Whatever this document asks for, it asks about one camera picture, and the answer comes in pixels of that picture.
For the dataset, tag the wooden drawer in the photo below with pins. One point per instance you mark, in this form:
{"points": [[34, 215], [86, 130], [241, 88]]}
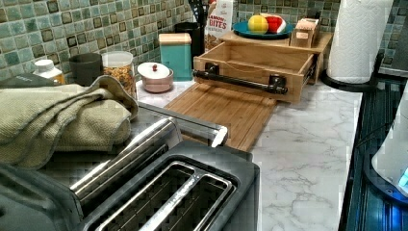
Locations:
{"points": [[277, 73]]}

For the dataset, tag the wooden drawer cabinet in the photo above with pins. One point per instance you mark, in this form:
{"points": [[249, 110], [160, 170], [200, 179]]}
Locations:
{"points": [[312, 48]]}

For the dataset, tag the bamboo cutting board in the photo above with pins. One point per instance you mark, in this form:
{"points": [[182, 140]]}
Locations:
{"points": [[244, 115]]}

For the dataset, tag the pink pot with white lid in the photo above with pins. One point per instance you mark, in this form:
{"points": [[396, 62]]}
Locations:
{"points": [[155, 77]]}

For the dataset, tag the black two-slot toaster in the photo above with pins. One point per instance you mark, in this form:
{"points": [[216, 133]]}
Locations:
{"points": [[189, 187]]}

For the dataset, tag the teal canister with wooden lid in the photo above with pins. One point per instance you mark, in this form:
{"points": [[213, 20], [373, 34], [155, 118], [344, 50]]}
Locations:
{"points": [[175, 51]]}

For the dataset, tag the black utensil holder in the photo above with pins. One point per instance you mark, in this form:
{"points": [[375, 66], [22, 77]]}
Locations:
{"points": [[196, 32]]}

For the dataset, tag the teal plate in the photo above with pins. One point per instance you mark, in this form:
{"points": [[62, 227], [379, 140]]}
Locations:
{"points": [[241, 29]]}

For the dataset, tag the cereal box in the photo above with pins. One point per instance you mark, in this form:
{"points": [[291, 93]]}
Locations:
{"points": [[219, 21]]}

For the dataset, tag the glass jar with granola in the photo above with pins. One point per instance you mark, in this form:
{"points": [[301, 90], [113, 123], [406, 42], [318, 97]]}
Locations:
{"points": [[119, 64]]}

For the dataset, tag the black spatula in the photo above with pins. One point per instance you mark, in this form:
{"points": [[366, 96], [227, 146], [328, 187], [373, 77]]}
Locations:
{"points": [[199, 9]]}

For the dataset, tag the yellow toy apple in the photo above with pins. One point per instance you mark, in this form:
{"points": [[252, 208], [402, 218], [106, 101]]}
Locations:
{"points": [[257, 24]]}

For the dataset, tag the red toy fruit slice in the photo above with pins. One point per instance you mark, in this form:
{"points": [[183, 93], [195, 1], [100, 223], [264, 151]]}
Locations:
{"points": [[276, 24]]}

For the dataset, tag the small wooden box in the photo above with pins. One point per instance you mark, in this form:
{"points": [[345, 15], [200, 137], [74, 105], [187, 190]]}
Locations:
{"points": [[305, 32]]}

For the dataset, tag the dark grey mug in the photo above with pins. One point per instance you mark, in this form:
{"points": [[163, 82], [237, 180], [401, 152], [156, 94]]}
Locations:
{"points": [[86, 68]]}

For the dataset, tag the black paper towel holder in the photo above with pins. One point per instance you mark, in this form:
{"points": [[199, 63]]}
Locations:
{"points": [[368, 86]]}

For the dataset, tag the white-capped bottle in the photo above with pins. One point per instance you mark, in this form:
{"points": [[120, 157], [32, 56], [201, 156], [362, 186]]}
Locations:
{"points": [[46, 69]]}

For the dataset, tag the olive green towel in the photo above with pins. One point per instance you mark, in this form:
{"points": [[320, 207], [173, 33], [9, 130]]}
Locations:
{"points": [[36, 122]]}

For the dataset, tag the white paper towel roll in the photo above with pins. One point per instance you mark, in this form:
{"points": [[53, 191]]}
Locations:
{"points": [[358, 33]]}

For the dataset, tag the stainless steel toaster oven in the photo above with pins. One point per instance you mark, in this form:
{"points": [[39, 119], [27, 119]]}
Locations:
{"points": [[30, 202]]}

